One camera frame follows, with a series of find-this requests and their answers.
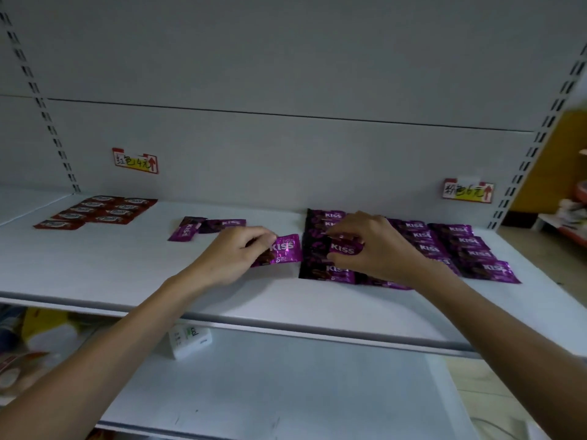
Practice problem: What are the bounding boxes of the person's right hand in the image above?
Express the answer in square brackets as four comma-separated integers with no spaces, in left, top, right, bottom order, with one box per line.
[326,211,428,289]

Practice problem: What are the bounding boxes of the person's left hand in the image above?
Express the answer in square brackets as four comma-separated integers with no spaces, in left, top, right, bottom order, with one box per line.
[194,225,278,289]

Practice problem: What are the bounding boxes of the dark purple chocolate packet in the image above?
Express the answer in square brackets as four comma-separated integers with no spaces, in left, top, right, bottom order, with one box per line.
[328,238,366,257]

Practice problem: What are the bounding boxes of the shiny purple chocolate packet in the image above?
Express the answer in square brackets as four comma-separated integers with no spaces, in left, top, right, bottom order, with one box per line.
[250,234,304,268]

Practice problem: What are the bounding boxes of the person's left forearm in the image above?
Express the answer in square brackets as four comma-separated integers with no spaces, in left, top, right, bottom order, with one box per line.
[0,269,205,440]

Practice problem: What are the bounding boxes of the person's right forearm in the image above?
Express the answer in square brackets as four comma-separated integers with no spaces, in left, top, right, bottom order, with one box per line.
[412,258,587,440]

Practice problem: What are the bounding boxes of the small white box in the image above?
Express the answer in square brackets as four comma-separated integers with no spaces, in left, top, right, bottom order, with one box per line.
[167,322,213,361]

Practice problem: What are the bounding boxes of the white shelf board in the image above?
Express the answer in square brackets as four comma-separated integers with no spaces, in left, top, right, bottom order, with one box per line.
[0,185,587,359]
[94,323,480,440]

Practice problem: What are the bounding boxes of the rows of purple packets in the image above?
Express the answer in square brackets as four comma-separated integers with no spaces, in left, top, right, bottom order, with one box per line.
[298,208,522,290]

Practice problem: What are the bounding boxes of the white lower shelf board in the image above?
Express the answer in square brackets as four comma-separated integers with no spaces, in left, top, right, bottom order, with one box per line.
[94,323,480,440]

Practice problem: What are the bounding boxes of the pink and yellow price tag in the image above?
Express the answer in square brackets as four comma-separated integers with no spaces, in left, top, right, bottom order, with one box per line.
[442,178,495,204]

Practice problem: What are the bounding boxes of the red and yellow price tag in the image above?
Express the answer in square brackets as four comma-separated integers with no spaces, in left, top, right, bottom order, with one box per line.
[112,147,159,175]

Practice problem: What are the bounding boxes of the rows of red packets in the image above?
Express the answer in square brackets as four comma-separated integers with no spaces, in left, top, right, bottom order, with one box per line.
[33,194,158,231]

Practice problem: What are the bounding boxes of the slotted shelf upright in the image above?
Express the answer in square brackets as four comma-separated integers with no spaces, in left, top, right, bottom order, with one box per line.
[0,9,82,194]
[486,41,587,231]

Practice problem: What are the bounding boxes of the yellow bag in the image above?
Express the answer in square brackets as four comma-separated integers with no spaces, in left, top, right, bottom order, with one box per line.
[20,307,70,345]

